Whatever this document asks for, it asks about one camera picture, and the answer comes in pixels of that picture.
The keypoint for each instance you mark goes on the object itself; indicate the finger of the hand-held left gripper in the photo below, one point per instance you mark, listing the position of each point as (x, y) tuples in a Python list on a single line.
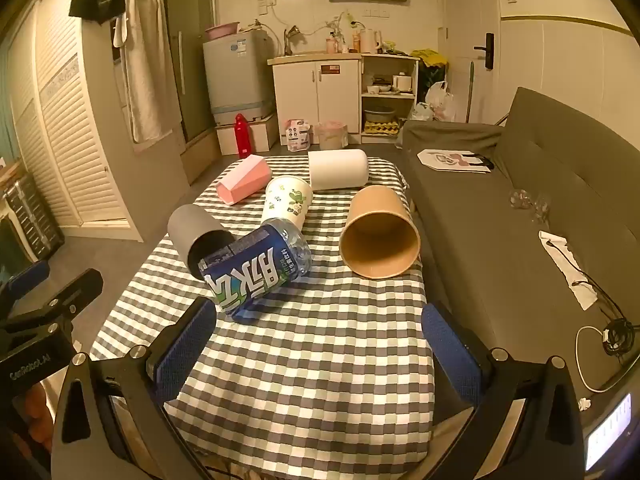
[(20, 282), (70, 292)]

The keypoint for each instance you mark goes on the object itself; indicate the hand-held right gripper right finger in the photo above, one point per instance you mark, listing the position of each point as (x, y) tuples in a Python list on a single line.
[(450, 355)]

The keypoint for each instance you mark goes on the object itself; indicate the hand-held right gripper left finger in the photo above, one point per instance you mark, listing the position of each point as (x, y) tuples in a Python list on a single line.
[(187, 345)]

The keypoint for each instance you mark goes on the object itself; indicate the grey cup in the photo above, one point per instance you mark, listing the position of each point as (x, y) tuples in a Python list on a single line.
[(187, 225)]

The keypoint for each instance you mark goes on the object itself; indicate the brown paper cup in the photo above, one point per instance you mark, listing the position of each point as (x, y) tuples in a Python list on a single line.
[(380, 207)]

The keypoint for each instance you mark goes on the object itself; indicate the pink faceted cup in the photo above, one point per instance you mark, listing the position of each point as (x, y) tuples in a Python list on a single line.
[(245, 177)]

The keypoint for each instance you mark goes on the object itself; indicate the white printed paper cup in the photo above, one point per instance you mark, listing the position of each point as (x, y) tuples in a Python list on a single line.
[(290, 200)]

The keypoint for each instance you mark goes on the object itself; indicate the plain white cup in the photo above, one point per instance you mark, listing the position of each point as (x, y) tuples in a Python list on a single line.
[(337, 169)]

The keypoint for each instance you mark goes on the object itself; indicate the person's left hand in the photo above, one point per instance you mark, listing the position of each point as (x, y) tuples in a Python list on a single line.
[(36, 415)]

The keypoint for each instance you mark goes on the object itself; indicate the black crate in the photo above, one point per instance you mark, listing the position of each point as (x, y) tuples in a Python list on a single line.
[(30, 215)]

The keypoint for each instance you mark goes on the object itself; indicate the blue label plastic bottle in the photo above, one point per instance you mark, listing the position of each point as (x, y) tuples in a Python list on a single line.
[(250, 272)]

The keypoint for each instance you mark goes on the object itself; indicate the checkered tablecloth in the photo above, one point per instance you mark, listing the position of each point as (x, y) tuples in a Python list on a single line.
[(310, 360)]

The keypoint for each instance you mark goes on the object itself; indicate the grey sofa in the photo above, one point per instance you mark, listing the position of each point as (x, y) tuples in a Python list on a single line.
[(500, 240)]

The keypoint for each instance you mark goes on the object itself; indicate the white paper sheet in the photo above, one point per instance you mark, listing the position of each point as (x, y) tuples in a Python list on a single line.
[(567, 265)]

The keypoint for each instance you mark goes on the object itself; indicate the white louvered closet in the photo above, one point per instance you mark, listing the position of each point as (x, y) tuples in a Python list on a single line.
[(75, 135)]

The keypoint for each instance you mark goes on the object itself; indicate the clear glass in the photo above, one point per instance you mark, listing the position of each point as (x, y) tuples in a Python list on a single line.
[(541, 210), (520, 199)]

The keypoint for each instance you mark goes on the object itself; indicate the grey device with lit display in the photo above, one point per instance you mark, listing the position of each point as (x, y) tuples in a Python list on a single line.
[(607, 430)]

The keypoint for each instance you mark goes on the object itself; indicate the printed tote bag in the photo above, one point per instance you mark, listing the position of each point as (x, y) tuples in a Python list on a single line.
[(450, 160)]

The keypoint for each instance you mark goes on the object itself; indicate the red bottle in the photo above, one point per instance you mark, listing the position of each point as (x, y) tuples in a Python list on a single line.
[(243, 135)]

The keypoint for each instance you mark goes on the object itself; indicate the white platform box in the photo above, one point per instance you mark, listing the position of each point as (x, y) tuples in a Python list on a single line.
[(260, 135)]

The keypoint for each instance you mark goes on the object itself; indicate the white printed packet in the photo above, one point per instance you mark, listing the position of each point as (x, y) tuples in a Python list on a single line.
[(298, 135)]

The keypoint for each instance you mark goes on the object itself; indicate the yellow egg tray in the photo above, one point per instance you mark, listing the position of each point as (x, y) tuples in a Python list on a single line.
[(381, 127)]

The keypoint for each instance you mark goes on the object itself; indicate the white towel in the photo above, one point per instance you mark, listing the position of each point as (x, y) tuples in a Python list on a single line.
[(145, 65)]

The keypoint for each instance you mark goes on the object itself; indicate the bin with pink liner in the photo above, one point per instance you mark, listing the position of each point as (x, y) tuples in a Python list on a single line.
[(330, 135)]

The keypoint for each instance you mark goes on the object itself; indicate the metal pot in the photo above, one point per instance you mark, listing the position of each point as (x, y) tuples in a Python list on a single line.
[(379, 114)]

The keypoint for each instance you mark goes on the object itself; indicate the white plastic bag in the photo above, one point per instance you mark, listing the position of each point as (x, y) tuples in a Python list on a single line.
[(440, 102)]

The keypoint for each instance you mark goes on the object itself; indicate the white open shelf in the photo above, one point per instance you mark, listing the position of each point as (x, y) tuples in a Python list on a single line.
[(414, 100)]

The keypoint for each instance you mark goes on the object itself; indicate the white washing machine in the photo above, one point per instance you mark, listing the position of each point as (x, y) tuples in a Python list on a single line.
[(235, 75)]

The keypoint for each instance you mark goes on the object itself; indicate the white sink cabinet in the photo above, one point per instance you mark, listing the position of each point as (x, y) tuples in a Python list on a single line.
[(315, 95)]

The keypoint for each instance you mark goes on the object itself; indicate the black cloth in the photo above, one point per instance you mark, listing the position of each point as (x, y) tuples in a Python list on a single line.
[(95, 2)]

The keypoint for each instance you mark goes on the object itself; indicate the yellow plastic bag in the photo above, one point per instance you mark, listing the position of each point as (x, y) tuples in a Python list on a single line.
[(430, 57)]

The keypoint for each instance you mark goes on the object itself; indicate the pink basin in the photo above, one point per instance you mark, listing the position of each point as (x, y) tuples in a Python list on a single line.
[(222, 31)]

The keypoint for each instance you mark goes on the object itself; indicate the metal faucet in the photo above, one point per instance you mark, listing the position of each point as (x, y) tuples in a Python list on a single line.
[(291, 40)]

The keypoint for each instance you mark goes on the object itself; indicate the white kettle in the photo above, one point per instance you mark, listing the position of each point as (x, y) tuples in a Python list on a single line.
[(369, 41)]

